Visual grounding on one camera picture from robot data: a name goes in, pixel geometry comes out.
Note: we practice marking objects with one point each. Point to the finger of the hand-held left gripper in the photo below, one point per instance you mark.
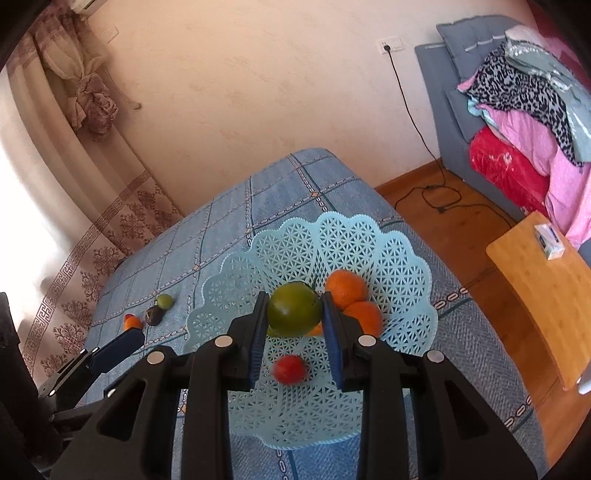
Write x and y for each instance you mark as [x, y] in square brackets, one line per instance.
[78, 408]
[117, 346]

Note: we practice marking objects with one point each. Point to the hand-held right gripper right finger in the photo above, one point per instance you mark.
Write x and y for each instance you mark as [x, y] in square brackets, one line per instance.
[333, 341]

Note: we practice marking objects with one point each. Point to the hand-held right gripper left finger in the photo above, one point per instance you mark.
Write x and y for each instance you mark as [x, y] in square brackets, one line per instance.
[259, 341]

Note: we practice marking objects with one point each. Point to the red tomato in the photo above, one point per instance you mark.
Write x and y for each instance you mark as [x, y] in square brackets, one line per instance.
[289, 369]

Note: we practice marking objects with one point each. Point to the large orange tangerine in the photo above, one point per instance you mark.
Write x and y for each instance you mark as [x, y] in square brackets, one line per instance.
[346, 288]

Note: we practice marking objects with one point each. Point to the light blue plastic lattice basket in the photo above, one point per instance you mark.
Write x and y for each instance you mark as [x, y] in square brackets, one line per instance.
[300, 249]

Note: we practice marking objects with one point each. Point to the dark purple mangosteen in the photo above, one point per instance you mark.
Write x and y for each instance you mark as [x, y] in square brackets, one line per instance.
[153, 316]

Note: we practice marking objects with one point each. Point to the black object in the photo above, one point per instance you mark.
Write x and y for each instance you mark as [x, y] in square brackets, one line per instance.
[14, 392]

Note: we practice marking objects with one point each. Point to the beige patterned curtain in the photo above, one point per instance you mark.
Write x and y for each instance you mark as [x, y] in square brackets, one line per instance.
[115, 217]

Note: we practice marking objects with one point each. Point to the bamboo wooden table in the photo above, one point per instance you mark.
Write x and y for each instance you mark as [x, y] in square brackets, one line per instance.
[545, 304]

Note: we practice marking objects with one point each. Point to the small white blue box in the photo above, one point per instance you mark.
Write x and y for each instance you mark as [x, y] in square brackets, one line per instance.
[549, 242]

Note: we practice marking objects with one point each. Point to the bunched curtain tieback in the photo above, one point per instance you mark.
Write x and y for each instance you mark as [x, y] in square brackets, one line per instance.
[90, 104]

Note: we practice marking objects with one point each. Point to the red blanket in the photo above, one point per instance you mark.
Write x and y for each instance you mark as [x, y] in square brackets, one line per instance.
[503, 166]

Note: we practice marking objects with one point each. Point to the grey sofa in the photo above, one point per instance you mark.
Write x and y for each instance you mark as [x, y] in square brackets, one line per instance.
[438, 120]

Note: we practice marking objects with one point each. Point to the white object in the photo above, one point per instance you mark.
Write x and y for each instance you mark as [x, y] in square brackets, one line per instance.
[585, 383]

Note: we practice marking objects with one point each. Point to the leopard print cloth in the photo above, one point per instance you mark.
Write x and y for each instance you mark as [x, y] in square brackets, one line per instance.
[521, 92]

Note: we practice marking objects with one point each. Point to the grey cushion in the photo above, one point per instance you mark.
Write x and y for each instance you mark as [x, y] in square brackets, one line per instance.
[475, 41]

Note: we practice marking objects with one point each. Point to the white air conditioner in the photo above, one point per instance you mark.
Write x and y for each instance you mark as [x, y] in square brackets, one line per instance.
[85, 4]

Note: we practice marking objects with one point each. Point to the pale teal cloth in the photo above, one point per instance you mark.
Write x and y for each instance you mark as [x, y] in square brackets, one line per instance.
[549, 64]

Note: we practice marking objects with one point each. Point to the white wall outlet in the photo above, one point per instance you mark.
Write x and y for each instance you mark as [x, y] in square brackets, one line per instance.
[391, 45]

